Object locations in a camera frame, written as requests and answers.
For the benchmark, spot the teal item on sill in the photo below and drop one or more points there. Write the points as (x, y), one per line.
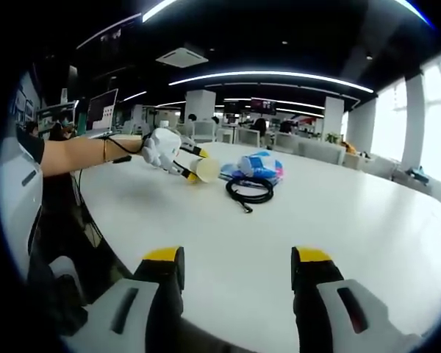
(419, 174)

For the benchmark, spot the narrow bright window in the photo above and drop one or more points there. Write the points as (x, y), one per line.
(389, 121)

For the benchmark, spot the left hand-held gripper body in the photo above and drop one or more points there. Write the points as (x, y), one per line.
(163, 147)

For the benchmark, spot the blue tissue pack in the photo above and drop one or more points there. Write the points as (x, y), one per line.
(259, 163)

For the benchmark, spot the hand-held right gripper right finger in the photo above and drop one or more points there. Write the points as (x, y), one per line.
(316, 287)

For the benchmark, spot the curved ceiling light strip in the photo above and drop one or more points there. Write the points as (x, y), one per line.
(156, 10)

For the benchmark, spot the orange item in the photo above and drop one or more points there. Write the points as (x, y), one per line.
(350, 146)

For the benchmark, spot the potted green plant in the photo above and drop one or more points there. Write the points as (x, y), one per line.
(333, 138)

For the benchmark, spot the large bright window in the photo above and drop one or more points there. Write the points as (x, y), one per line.
(439, 117)

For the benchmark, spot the white paper cup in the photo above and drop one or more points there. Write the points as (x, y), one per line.
(207, 170)

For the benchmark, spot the person's black sleeve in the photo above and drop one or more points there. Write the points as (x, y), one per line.
(31, 145)

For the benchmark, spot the hanging display screen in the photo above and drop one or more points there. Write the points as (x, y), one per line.
(263, 106)

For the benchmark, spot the white bench partition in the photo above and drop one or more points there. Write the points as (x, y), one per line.
(321, 152)

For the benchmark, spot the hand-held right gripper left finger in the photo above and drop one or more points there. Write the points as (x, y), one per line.
(158, 294)

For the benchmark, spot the green upright panel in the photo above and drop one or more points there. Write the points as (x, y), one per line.
(81, 117)

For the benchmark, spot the white laptop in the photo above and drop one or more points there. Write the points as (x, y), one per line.
(102, 110)

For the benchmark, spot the white table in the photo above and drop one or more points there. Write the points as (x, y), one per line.
(316, 220)

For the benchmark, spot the ceiling air conditioner vent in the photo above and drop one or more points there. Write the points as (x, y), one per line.
(182, 57)

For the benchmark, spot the long ceiling light strip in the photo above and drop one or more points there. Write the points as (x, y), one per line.
(272, 74)

